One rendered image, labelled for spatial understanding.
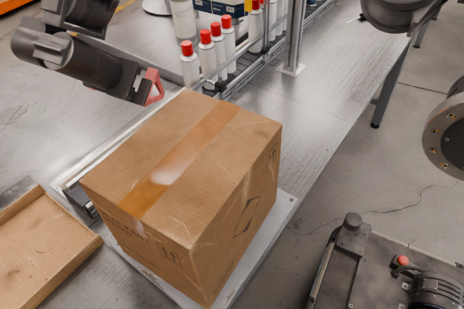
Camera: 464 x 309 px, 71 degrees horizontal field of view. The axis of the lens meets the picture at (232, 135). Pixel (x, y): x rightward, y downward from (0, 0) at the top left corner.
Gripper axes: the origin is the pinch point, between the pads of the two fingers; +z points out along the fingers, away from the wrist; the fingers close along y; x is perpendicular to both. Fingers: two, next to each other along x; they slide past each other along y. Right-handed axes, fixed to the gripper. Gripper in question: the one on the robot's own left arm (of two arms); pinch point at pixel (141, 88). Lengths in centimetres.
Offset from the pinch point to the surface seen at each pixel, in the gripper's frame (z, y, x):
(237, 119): 7.6, -18.4, -0.3
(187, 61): 28.7, 10.8, -14.1
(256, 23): 54, 5, -40
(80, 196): 13.4, 17.8, 29.5
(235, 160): 1.7, -22.8, 7.1
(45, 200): 14.6, 29.8, 35.1
